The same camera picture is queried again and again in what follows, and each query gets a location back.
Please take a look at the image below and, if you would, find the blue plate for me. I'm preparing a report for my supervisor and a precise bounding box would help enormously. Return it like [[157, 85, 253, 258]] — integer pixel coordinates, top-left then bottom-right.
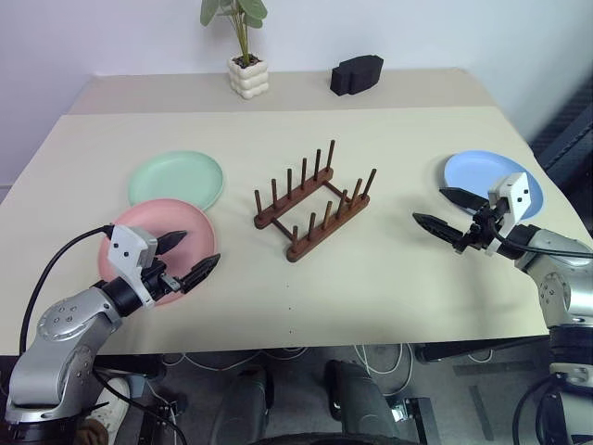
[[438, 148, 546, 219]]

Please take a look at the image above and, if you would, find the green plate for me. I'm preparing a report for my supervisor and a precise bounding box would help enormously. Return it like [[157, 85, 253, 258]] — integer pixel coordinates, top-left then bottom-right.
[[127, 149, 226, 212]]

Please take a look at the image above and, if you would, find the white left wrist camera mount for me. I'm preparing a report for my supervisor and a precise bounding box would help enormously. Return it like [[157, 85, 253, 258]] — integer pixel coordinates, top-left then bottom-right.
[[107, 225, 158, 310]]

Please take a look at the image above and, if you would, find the green leafy plant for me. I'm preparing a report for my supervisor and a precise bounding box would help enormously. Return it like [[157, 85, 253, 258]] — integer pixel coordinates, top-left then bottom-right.
[[199, 0, 269, 64]]

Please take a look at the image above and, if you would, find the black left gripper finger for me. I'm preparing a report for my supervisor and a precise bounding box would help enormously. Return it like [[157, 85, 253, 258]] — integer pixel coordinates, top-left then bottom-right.
[[179, 253, 222, 295], [156, 229, 189, 256]]

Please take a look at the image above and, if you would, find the pink plate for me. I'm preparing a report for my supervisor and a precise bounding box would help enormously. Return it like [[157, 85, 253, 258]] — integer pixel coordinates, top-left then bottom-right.
[[97, 197, 220, 308]]

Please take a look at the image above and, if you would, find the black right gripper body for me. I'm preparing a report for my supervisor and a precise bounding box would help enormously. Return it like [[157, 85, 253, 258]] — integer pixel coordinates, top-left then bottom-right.
[[453, 200, 510, 255]]

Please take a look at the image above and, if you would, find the white floor cable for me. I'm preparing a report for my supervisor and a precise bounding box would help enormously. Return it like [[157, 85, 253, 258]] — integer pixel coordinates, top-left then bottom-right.
[[354, 342, 405, 396]]

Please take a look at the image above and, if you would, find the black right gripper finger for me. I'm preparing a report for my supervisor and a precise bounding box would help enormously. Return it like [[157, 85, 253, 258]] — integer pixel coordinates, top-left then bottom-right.
[[411, 212, 465, 245], [437, 186, 490, 216]]

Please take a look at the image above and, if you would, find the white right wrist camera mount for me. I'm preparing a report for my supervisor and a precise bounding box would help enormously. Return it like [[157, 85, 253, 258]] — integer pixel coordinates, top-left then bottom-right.
[[486, 172, 532, 258]]

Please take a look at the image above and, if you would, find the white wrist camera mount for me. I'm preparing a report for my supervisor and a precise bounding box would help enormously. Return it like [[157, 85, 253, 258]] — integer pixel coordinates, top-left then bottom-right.
[[107, 225, 158, 310], [486, 172, 532, 258]]

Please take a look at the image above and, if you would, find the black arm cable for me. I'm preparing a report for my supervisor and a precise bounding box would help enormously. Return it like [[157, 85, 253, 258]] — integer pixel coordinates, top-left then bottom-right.
[[18, 223, 116, 356], [493, 231, 593, 258]]

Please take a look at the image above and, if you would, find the white bubbly plant pot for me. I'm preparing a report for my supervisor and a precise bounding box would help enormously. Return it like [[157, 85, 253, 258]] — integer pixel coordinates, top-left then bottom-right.
[[226, 54, 271, 101]]

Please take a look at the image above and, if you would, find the white sneaker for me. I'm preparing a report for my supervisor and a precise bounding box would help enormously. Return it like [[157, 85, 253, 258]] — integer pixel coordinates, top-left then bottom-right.
[[85, 377, 132, 445]]

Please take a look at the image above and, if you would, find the grey floor box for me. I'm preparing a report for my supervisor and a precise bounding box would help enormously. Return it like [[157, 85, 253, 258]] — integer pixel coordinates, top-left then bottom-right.
[[127, 375, 149, 399]]

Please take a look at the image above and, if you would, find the dark grey rounded shape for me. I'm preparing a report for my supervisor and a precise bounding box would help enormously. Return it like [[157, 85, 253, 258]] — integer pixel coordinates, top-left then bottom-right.
[[210, 365, 275, 445], [323, 359, 402, 445]]

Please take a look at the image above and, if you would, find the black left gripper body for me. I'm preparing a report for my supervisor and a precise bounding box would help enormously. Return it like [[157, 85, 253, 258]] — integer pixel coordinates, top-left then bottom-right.
[[140, 258, 187, 300]]

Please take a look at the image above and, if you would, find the wooden dish rack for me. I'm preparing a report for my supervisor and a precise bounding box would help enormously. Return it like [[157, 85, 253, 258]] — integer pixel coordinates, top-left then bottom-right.
[[253, 138, 378, 263]]

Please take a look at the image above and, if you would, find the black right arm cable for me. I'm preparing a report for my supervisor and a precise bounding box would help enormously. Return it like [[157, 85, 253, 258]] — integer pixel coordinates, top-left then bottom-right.
[[493, 231, 593, 258]]

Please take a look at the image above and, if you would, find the black foam block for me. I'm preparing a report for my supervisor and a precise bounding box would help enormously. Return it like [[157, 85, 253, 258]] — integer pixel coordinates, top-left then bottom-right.
[[330, 54, 385, 97]]

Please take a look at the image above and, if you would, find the dark ribbed panel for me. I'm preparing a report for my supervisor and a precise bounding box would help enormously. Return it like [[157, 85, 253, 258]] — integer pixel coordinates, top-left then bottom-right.
[[530, 85, 593, 173]]

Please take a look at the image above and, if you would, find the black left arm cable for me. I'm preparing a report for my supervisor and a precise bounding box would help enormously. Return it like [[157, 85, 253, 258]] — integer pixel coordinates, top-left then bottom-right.
[[18, 223, 116, 356]]

